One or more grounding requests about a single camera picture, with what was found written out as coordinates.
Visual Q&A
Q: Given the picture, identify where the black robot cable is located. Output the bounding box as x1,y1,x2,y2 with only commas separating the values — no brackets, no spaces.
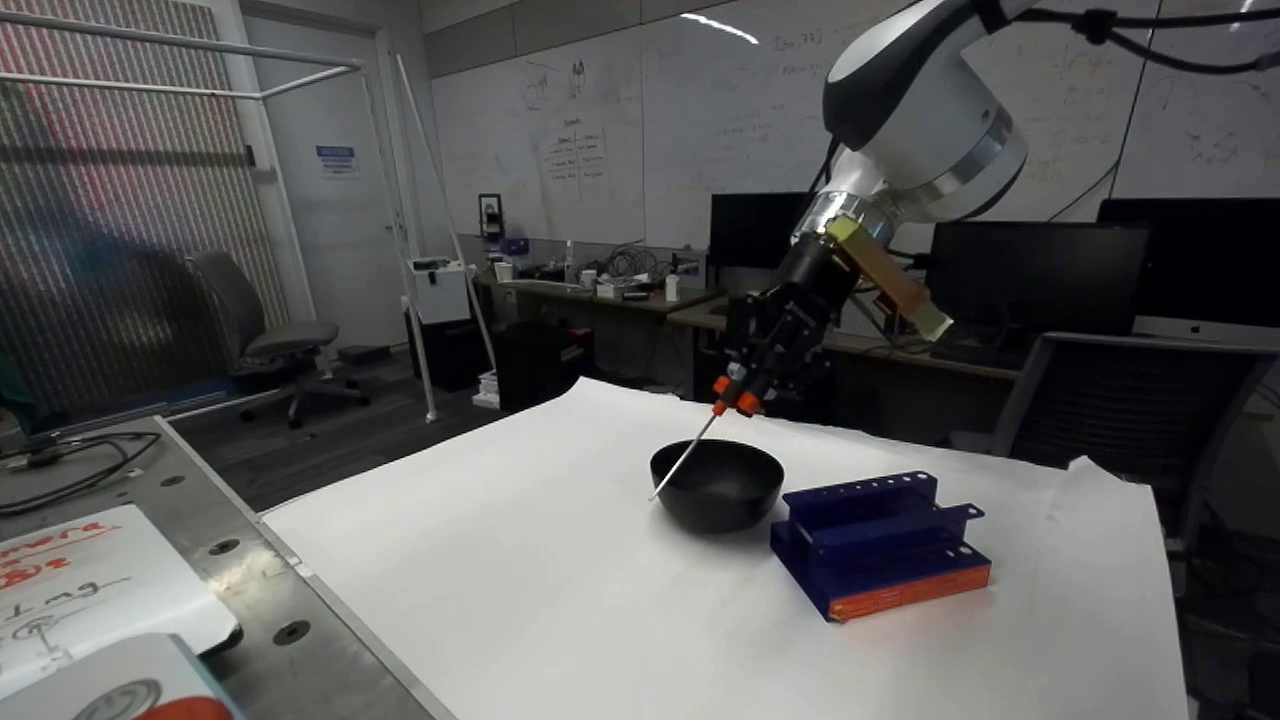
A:
1006,0,1280,80

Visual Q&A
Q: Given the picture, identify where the white paper table cover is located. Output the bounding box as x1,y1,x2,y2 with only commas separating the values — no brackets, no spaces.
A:
269,379,1187,720

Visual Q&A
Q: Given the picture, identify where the white printed paper sheet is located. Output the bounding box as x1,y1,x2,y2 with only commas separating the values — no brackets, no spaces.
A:
0,504,235,694

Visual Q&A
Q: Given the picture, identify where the black mesh office chair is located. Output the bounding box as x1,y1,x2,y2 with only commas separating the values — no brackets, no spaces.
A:
991,333,1275,534

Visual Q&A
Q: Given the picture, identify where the grey office chair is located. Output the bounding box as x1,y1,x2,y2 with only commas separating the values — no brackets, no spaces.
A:
186,247,369,429

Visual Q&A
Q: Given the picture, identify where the wooden desk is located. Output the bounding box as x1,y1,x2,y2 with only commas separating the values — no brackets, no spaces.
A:
493,279,1020,386

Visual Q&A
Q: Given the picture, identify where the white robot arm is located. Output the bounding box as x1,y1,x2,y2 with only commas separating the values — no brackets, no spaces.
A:
711,0,1031,417

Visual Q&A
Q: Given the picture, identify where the grey metal mounting plate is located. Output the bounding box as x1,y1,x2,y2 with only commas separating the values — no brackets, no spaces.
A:
0,417,451,720

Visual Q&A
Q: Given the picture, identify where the red-handled screwdriver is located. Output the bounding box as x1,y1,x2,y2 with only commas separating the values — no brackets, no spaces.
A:
658,377,764,493

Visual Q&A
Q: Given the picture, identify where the blue tool rack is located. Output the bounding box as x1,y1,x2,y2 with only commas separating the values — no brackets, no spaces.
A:
767,473,991,623

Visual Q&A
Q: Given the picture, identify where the black computer monitor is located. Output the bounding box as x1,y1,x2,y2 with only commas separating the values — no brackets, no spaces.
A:
928,224,1150,333

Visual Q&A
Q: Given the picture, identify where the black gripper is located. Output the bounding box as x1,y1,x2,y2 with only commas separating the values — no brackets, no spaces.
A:
722,235,862,402

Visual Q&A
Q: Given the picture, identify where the black bowl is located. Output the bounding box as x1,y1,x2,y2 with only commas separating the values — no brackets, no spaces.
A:
648,440,784,534

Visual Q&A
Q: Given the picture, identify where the white pipe frame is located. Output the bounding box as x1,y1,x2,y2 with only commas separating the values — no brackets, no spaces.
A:
7,5,489,419

